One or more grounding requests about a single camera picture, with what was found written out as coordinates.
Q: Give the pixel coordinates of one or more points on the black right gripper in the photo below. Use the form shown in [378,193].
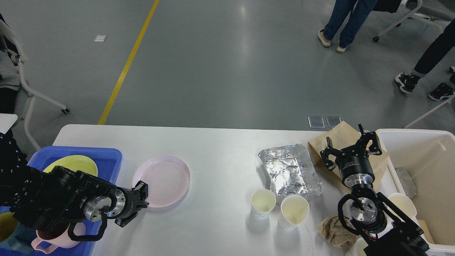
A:
[354,170]

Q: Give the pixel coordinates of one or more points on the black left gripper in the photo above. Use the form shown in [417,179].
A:
[119,204]

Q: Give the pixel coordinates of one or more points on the pink plate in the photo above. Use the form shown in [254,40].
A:
[168,179]

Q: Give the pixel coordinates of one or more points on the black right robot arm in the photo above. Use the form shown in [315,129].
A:
[386,229]

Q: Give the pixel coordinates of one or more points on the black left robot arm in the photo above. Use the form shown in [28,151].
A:
[42,200]

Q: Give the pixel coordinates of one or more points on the brown paper bag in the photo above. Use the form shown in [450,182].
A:
[342,136]

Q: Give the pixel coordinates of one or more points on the right metal floor plate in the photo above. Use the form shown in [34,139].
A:
[333,121]

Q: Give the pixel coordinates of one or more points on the metal floor plate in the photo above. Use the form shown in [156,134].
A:
[316,122]
[333,121]

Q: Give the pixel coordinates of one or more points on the left metal floor plate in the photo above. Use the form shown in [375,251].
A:
[316,122]

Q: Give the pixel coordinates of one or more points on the blue plastic tray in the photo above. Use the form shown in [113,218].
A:
[108,162]

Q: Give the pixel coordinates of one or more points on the crumpled aluminium foil tray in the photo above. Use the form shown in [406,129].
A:
[291,171]

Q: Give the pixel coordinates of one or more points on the paper cup in bin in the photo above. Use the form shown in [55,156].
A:
[404,203]

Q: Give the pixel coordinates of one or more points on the yellow-green plate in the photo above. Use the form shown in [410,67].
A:
[74,163]

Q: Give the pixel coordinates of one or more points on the white plastic bin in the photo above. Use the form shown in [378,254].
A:
[429,158]

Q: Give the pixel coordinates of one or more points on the pink mug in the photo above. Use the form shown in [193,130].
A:
[58,237]

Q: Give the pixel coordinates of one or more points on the right white paper cup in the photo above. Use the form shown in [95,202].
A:
[294,211]

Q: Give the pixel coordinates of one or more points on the white paper cup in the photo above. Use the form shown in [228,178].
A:
[294,211]
[262,203]

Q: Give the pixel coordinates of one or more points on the crumpled brown paper napkin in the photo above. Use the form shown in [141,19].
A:
[331,230]

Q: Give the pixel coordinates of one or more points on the person in black trousers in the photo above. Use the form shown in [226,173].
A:
[430,58]

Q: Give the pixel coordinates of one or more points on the white cup bottom edge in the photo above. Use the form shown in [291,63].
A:
[358,248]

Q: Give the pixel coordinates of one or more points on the left white paper cup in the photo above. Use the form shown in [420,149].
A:
[262,203]

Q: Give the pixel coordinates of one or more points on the white chair leg right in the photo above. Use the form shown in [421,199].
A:
[446,102]

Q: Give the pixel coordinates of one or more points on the person in blue jeans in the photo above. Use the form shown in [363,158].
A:
[357,10]

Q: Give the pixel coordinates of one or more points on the white office chair right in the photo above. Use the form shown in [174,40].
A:
[424,11]

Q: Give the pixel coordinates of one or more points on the white paper on floor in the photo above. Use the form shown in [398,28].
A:
[100,38]

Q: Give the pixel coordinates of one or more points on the white chair left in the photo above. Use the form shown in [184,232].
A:
[19,57]

